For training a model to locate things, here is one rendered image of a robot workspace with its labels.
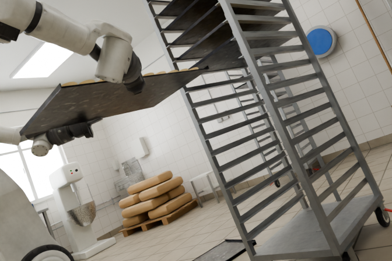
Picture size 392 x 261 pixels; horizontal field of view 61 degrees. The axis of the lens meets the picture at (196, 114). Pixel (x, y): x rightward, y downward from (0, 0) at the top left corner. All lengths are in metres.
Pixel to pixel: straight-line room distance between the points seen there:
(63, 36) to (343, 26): 4.07
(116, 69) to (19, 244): 0.49
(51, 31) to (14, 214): 0.48
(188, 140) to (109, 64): 4.90
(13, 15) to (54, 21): 0.07
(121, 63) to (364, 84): 3.91
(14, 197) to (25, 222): 0.07
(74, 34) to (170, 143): 5.25
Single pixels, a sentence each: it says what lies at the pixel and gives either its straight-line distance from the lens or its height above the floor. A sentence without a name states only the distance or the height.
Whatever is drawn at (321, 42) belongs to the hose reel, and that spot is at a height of 1.42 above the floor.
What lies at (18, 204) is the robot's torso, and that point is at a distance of 0.97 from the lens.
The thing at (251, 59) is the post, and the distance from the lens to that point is 1.49.
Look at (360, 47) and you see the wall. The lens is 4.51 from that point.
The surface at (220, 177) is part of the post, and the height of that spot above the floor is 0.56.
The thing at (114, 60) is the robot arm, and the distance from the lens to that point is 0.81.
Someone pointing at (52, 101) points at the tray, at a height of 1.00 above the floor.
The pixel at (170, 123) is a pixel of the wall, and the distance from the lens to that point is 5.84.
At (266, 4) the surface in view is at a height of 1.32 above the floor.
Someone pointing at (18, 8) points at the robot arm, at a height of 1.07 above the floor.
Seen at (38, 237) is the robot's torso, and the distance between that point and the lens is 0.99.
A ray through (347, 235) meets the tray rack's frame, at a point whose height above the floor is 0.15.
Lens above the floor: 0.69
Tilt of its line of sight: 7 degrees up
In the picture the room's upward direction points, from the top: 23 degrees counter-clockwise
